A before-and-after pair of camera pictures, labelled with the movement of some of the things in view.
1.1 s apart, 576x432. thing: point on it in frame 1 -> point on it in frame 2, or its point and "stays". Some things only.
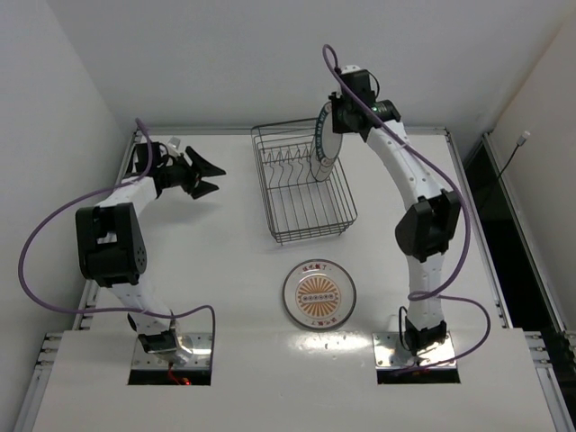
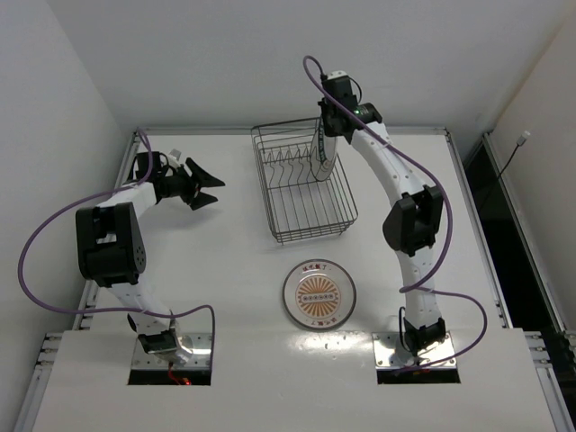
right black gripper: (336, 113) -> (333, 122)
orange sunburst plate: (319, 294) stays
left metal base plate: (199, 344) stays
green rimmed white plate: (328, 143) stays
